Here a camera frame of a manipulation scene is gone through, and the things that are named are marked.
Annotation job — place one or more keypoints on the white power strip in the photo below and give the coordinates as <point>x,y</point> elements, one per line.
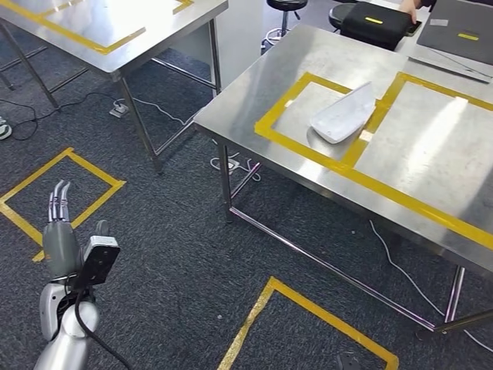
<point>119,110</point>

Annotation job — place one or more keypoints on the yellow table tape outline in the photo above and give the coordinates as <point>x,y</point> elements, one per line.
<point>57,29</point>

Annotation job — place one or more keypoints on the white desk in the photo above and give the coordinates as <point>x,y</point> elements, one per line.
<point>404,46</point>

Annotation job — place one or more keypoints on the yellow workbench tape outline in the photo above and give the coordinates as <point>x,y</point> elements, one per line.
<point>385,190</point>

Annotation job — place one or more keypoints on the black stool chrome base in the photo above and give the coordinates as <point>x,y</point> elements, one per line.
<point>286,4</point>

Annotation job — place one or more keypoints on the yellow floor tape square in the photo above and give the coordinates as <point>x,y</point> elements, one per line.
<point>96,165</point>

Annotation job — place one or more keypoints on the black zip case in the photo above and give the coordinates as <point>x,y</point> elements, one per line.
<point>375,28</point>

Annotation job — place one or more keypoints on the black phone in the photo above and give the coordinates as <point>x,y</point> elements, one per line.
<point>414,28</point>

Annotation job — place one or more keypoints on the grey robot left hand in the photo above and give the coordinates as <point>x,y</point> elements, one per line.
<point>61,250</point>

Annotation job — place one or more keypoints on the steel workbench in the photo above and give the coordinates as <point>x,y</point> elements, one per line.
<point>424,138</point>

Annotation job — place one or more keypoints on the steel table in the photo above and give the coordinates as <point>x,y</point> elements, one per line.
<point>115,25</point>

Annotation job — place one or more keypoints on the black round stool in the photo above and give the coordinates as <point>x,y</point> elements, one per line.
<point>337,15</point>

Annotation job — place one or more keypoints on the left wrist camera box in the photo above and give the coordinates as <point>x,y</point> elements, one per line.
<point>98,260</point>

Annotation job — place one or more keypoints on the grey laptop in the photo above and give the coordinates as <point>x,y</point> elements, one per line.
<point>454,30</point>

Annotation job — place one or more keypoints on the white curved plastic part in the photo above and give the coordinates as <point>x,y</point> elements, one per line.
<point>343,117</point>

